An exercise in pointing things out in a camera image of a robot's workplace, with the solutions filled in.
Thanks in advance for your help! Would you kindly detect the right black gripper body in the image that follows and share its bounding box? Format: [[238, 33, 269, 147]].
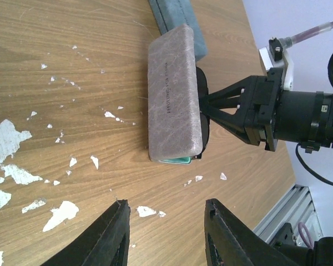
[[245, 68, 283, 151]]

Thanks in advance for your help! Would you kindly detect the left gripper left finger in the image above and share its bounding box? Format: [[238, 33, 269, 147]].
[[43, 199, 130, 265]]

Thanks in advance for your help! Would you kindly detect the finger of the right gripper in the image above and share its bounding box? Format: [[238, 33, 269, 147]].
[[202, 106, 250, 144], [202, 77, 253, 107]]

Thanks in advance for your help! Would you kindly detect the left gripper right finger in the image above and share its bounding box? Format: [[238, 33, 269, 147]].
[[204, 198, 296, 265]]

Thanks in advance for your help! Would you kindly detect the grey glasses case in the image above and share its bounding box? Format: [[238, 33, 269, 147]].
[[148, 24, 203, 165]]

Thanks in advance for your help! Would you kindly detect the blue green glasses case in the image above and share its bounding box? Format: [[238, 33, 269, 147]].
[[148, 0, 208, 61]]

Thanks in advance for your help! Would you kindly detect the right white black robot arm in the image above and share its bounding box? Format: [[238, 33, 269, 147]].
[[196, 54, 333, 265]]

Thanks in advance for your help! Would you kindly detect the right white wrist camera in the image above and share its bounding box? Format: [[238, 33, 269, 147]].
[[258, 37, 294, 91]]

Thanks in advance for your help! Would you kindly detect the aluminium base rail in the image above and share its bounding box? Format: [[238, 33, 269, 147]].
[[253, 185, 323, 247]]

